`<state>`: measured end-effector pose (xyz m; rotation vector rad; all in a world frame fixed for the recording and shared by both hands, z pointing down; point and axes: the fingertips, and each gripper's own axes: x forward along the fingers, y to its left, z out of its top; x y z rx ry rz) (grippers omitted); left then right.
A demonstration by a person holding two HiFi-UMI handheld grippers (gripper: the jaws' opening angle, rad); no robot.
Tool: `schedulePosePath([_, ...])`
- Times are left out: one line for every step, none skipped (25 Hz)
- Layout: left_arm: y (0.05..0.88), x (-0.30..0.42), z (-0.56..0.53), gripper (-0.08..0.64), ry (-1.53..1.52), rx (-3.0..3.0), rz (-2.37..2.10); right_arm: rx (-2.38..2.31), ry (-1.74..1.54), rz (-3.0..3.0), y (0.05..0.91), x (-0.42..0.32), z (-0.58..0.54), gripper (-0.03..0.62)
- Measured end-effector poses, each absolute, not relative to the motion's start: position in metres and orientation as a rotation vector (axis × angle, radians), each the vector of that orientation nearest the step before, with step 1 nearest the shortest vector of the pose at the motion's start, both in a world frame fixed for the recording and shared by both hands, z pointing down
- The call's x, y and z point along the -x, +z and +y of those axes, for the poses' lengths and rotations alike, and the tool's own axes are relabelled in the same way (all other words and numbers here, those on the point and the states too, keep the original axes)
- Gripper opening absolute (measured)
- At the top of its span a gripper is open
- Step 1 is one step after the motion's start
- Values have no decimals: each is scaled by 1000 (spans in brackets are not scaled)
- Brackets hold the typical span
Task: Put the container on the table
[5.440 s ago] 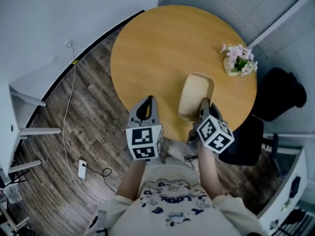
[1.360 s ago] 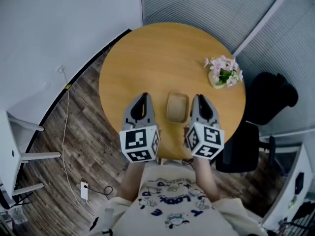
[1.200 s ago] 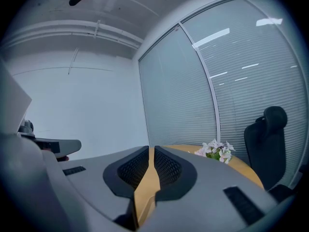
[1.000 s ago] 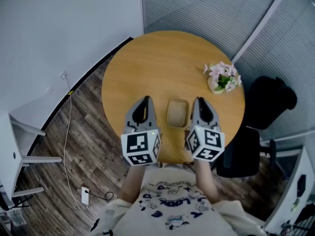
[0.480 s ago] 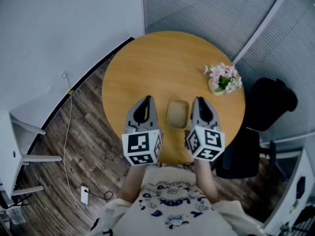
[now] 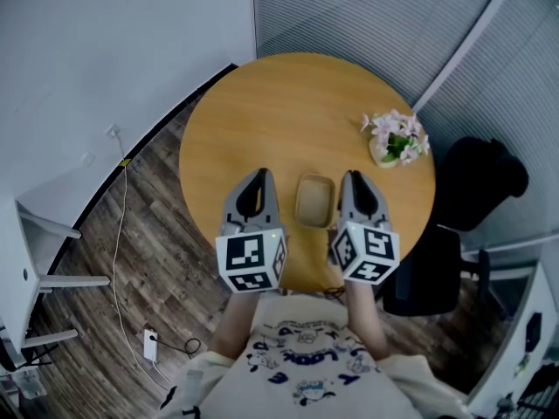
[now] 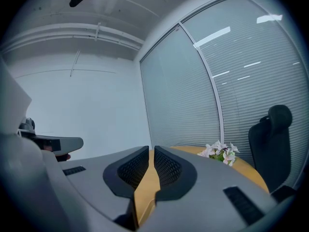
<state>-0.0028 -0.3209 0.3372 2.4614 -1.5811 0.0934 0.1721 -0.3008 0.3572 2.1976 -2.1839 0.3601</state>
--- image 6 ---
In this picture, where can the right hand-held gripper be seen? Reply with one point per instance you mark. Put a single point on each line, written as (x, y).
(367, 251)

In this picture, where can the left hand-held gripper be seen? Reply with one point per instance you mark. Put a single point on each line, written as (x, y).
(249, 258)

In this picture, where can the beige rectangular container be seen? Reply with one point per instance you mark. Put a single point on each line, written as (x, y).
(315, 201)

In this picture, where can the person's left forearm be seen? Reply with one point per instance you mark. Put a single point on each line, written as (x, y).
(236, 321)

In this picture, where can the person's right forearm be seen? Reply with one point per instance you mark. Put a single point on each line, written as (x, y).
(364, 317)

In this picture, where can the pink flowers in pot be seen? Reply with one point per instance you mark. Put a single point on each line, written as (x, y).
(395, 140)

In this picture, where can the round wooden table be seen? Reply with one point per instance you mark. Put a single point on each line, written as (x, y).
(279, 120)

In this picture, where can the black office chair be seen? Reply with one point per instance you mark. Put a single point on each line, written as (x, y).
(476, 181)

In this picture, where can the yellow tape piece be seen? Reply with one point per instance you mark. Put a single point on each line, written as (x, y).
(125, 162)

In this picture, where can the cream printed shirt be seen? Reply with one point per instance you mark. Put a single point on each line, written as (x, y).
(314, 365)

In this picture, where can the white power adapter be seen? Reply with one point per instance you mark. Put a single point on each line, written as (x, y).
(150, 345)

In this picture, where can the black flat device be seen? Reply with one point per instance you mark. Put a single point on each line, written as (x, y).
(533, 332)

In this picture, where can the white side desk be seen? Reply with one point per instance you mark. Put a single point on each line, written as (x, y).
(515, 365)

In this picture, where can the white desk with legs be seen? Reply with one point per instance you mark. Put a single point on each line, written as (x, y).
(26, 251)

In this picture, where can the clear plastic box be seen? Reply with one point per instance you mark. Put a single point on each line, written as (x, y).
(29, 386)

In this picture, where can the white wall socket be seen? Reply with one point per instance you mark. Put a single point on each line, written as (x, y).
(113, 130)

